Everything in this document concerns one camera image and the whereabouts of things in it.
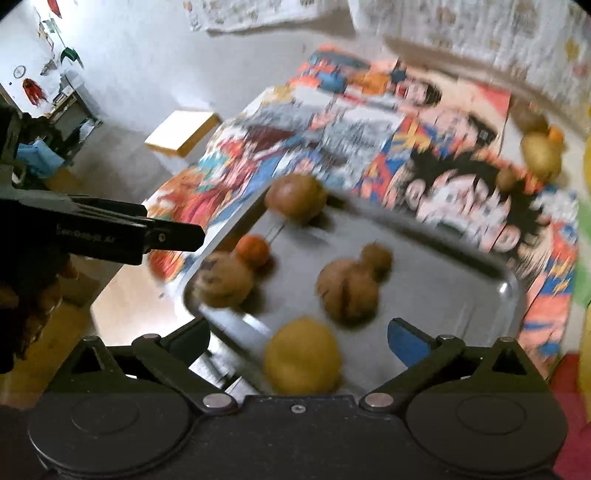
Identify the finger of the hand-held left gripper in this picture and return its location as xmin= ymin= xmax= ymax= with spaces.
xmin=136 ymin=220 xmax=206 ymax=267
xmin=69 ymin=196 xmax=149 ymax=221

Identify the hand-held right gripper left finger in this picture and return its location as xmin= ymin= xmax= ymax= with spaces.
xmin=67 ymin=318 xmax=241 ymax=414

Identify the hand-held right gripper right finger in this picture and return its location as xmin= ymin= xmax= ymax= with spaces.
xmin=360 ymin=318 xmax=551 ymax=414

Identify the grey metal tray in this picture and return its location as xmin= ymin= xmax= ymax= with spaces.
xmin=182 ymin=178 xmax=529 ymax=398

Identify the striped pepino melon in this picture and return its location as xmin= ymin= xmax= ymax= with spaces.
xmin=315 ymin=258 xmax=380 ymax=326
xmin=191 ymin=251 xmax=256 ymax=309

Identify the brown kiwi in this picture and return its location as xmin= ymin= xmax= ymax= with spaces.
xmin=359 ymin=243 xmax=393 ymax=278

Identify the round yellow pear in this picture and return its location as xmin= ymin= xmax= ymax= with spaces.
xmin=262 ymin=316 xmax=343 ymax=397

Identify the oval brown sapodilla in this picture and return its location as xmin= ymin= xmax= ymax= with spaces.
xmin=264 ymin=173 xmax=328 ymax=224

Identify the yellow green mango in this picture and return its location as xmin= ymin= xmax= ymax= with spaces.
xmin=521 ymin=131 xmax=563 ymax=181

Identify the round brown sapodilla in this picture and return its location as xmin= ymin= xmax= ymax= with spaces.
xmin=510 ymin=102 xmax=550 ymax=134

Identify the person's left hand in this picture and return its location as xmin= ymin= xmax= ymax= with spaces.
xmin=0 ymin=272 xmax=65 ymax=370

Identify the blue cloth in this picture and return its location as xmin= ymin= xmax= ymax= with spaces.
xmin=18 ymin=141 xmax=65 ymax=178

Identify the dark shelf unit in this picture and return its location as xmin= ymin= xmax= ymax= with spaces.
xmin=46 ymin=76 xmax=103 ymax=139

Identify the white box with yellow tape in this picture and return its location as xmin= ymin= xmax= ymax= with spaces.
xmin=144 ymin=108 xmax=220 ymax=160

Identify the straw hat character poster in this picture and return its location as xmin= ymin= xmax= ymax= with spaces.
xmin=360 ymin=115 xmax=579 ymax=372

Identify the Winnie the Pooh cloth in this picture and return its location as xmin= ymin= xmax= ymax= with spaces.
xmin=549 ymin=185 xmax=591 ymax=462

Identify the grey character drawing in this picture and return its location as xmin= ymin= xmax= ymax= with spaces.
xmin=245 ymin=85 xmax=407 ymax=178

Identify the white printed cloth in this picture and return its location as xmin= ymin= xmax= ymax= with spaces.
xmin=182 ymin=0 xmax=324 ymax=34
xmin=346 ymin=0 xmax=591 ymax=109

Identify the cartoon boys poster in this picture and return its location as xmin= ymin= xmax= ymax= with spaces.
xmin=295 ymin=46 xmax=511 ymax=153

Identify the red wall decoration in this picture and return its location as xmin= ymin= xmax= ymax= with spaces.
xmin=21 ymin=78 xmax=49 ymax=106

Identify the green wall decoration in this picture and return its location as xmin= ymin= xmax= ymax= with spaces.
xmin=59 ymin=46 xmax=85 ymax=69

